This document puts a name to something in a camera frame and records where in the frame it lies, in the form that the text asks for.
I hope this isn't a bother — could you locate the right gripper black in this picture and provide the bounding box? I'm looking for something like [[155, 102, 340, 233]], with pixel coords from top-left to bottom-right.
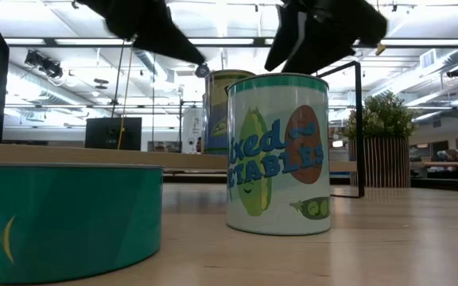
[[264, 0, 389, 76]]

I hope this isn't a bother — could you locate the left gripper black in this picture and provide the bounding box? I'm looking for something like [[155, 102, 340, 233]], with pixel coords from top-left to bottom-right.
[[76, 0, 208, 67]]

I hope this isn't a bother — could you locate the peas can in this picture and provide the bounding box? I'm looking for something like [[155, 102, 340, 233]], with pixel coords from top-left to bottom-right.
[[202, 69, 257, 156]]

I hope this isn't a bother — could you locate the round black ceiling lamp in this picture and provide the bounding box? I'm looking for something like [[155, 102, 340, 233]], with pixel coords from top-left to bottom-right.
[[194, 62, 212, 79]]

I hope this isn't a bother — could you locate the mixed vegetables can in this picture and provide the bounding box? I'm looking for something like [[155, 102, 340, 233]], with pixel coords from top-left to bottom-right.
[[225, 72, 332, 237]]

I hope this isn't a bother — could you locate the black studio spotlight cluster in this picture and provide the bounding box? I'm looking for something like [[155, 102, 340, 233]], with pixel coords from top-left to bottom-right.
[[24, 49, 64, 79]]

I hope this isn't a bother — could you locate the potted green plant ribbed pot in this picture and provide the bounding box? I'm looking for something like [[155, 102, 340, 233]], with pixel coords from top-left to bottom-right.
[[342, 90, 417, 188]]

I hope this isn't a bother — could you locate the light wooden background table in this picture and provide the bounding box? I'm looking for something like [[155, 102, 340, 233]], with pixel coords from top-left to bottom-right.
[[423, 160, 458, 168]]

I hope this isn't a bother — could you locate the flat teal tuna can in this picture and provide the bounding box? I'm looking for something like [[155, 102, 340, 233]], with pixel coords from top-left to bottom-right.
[[0, 161, 164, 285]]

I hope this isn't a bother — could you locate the black overhead light rail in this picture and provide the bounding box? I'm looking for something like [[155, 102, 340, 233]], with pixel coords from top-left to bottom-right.
[[0, 37, 458, 49]]

